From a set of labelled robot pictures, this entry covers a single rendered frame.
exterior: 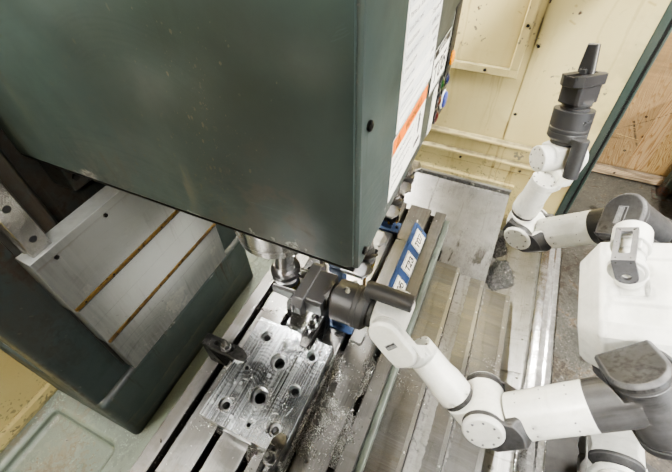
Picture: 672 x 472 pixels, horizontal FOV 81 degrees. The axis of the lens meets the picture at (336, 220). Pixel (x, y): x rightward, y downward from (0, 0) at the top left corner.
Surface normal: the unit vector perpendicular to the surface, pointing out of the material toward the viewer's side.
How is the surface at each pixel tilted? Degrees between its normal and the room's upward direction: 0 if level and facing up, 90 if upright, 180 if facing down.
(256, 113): 90
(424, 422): 8
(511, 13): 90
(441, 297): 7
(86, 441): 0
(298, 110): 90
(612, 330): 47
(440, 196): 24
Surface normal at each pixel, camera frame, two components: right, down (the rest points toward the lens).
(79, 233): 0.91, 0.29
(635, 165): -0.41, 0.67
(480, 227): -0.19, -0.35
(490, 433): -0.35, 0.37
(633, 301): -0.39, -0.74
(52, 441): -0.03, -0.69
